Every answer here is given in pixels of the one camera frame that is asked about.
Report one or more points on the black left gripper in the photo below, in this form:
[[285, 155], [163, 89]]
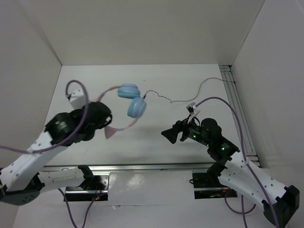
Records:
[[78, 110]]

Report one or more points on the aluminium rail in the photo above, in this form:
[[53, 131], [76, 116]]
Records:
[[151, 167], [234, 100]]

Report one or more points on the aluminium rail right side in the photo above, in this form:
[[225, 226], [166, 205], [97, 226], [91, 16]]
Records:
[[234, 100]]

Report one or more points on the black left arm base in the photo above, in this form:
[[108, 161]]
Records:
[[97, 189]]

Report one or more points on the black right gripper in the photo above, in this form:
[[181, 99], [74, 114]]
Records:
[[171, 134]]

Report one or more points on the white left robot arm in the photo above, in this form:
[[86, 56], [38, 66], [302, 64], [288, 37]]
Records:
[[23, 180]]

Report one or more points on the pink and blue cat headphones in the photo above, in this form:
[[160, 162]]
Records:
[[134, 110]]

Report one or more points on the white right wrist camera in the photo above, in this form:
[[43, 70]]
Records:
[[192, 109]]

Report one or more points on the aluminium rail front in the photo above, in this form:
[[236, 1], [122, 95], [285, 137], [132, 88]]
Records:
[[151, 167]]

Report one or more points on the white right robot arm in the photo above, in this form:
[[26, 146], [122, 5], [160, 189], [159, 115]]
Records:
[[232, 169]]

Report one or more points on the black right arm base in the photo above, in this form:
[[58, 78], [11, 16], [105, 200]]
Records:
[[207, 187]]

